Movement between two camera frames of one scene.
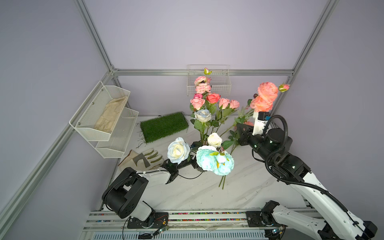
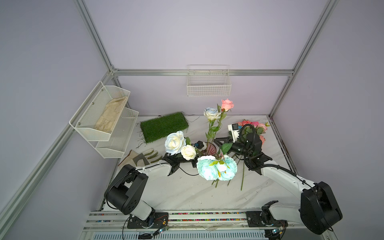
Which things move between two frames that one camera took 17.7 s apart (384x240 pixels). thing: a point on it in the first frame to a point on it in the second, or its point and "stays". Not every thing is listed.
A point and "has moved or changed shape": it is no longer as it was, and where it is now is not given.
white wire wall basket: x=220 y=83 stays
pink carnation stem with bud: x=203 y=86 has moved or changed shape
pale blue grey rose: x=203 y=115 to x=211 y=114
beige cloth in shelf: x=109 y=114 stays
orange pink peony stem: x=234 y=135 to x=262 y=140
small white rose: x=214 y=140 to x=188 y=152
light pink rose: x=197 y=102 to x=226 y=105
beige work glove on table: x=143 y=160 stays
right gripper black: x=245 y=136 to x=228 y=141
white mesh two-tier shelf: x=105 y=122 stays
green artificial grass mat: x=163 y=125 stays
